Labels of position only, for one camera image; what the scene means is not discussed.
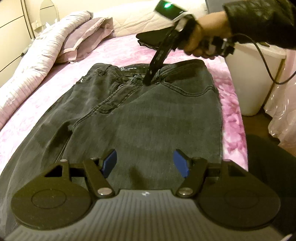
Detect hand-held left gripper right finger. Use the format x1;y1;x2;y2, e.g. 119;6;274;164
173;149;246;199

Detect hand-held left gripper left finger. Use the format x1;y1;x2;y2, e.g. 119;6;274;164
44;149;117;199

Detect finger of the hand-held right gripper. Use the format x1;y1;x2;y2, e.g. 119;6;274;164
145;28;179;86

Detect grey jeans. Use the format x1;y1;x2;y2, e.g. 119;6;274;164
0;59;226;232

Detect person's right hand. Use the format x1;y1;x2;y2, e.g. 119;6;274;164
179;13;223;59

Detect black garment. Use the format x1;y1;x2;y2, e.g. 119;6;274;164
136;30;173;49

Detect white quilted pillow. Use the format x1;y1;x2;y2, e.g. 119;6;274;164
92;0;208;39

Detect purple pillow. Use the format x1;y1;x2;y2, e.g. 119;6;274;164
55;17;116;64

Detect white plastic bin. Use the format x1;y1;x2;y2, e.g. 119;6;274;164
224;43;287;116

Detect person's black trouser leg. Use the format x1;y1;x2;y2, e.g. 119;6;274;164
245;134;296;241

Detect clear plastic bag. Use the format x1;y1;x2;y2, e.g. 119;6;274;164
264;49;296;149

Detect oval mirror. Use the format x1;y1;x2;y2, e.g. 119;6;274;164
39;0;58;25

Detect white ribbed quilt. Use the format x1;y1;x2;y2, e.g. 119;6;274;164
0;10;93;129

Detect white wardrobe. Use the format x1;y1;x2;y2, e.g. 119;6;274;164
0;0;36;75

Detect black cable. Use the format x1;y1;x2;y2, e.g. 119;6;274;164
231;33;296;84

